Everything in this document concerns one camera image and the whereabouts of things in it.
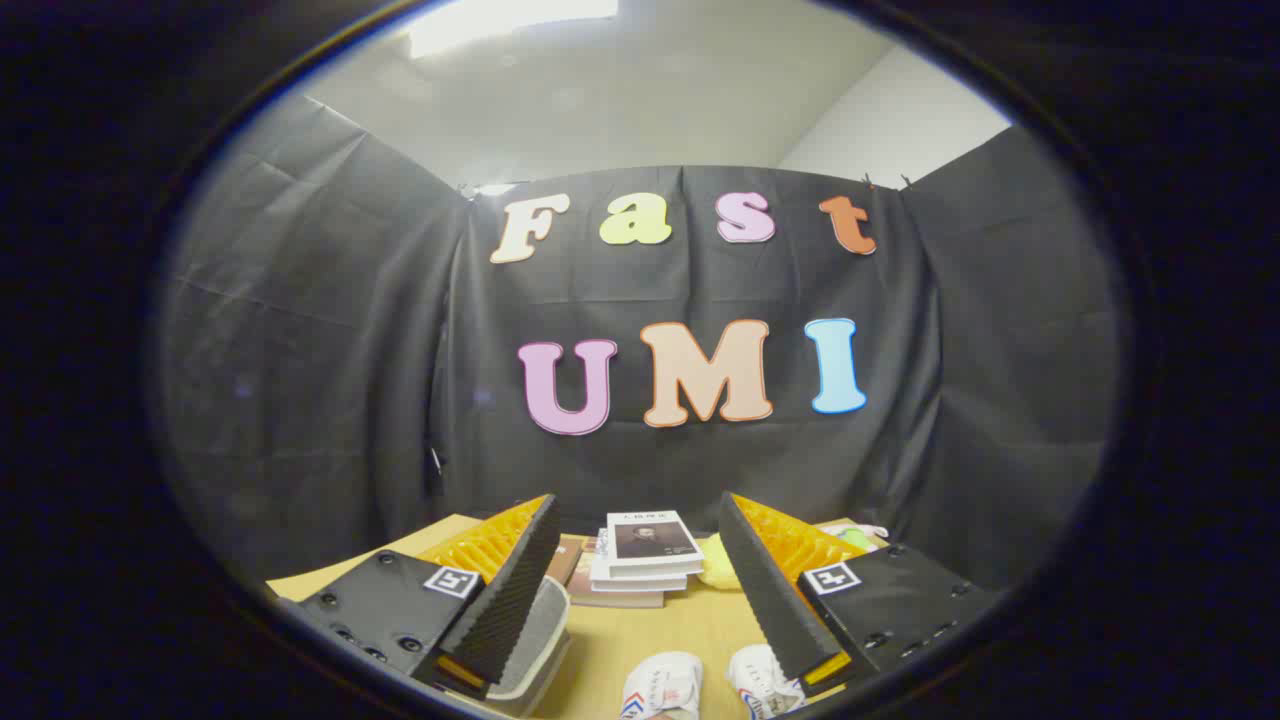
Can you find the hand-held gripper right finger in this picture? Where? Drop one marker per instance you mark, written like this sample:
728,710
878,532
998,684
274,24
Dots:
765,590

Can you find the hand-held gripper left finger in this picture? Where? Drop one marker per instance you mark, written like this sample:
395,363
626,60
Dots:
520,590

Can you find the cream fabric storage box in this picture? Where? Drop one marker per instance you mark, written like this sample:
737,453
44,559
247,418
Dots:
545,630

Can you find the white canvas shoe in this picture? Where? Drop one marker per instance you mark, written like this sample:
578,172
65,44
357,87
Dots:
762,680
662,685

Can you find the yellow plush toy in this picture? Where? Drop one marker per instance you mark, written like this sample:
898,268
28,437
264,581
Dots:
718,570

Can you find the brown cover book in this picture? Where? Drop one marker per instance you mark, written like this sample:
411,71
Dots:
565,560

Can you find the patterned cover book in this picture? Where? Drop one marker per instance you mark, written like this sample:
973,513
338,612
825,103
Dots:
620,600

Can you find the pink and green plush toy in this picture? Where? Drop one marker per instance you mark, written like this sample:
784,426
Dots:
855,538

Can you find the plain white book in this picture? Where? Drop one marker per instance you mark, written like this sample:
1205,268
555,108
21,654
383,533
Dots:
640,583

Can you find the white portrait cover book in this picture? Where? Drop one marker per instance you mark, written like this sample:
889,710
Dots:
650,540

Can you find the black backdrop cloth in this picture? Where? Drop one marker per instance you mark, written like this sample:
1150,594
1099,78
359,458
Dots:
330,350

